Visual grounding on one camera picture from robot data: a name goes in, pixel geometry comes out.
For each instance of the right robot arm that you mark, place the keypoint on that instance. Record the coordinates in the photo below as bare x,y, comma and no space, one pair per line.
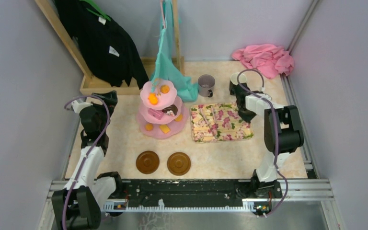
283,133

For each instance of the pink three-tier cake stand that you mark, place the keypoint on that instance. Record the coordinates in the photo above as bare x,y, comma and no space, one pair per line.
165,100

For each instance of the black mug white inside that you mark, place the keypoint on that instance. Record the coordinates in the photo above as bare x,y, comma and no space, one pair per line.
234,81

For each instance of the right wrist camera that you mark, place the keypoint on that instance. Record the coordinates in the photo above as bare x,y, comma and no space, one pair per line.
264,95

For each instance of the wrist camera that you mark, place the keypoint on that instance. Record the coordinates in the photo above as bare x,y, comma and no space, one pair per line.
264,95
78,106

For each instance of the orange croissant pastry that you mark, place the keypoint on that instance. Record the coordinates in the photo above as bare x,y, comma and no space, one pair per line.
153,99

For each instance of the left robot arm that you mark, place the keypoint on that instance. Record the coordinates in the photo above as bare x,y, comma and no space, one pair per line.
78,205

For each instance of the brown wooden coaster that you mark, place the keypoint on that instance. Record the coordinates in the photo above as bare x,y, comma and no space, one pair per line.
179,164
147,162

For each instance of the orange macaron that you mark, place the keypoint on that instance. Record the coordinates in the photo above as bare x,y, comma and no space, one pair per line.
164,89
149,127

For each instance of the grey mug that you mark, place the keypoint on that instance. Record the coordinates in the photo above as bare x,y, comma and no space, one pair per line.
206,84

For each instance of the orange biscuit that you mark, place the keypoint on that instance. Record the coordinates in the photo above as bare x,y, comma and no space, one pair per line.
164,129

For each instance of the aluminium frame rail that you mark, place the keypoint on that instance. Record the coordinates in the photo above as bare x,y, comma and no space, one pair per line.
331,213

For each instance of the orange round cookie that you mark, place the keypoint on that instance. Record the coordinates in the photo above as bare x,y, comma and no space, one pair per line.
179,118

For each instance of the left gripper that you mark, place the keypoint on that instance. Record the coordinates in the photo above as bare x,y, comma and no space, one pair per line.
109,97

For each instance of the chocolate cake slice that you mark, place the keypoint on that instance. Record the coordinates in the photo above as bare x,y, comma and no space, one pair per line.
171,110

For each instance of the pink wafer biscuit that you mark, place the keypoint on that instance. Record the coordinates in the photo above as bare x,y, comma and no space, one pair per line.
157,114

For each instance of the black hanging shirt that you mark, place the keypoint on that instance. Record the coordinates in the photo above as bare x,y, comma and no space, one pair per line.
108,50

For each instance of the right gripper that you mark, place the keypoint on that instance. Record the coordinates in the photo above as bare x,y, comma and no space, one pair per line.
247,119

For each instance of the green clothes hanger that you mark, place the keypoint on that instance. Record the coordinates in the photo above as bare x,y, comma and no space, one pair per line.
94,9

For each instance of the teal hanging shirt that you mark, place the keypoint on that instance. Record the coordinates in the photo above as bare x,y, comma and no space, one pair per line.
164,66

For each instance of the wooden clothes rack frame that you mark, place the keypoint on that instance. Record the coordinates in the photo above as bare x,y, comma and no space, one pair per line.
91,83

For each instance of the pink crumpled cloth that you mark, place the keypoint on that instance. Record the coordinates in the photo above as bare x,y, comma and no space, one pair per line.
269,59

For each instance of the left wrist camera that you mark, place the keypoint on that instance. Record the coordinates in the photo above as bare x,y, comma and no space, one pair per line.
78,106

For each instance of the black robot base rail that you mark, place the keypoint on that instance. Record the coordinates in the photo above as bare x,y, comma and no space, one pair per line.
212,193

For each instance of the floral serving tray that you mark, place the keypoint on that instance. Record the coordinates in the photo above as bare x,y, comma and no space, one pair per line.
218,122

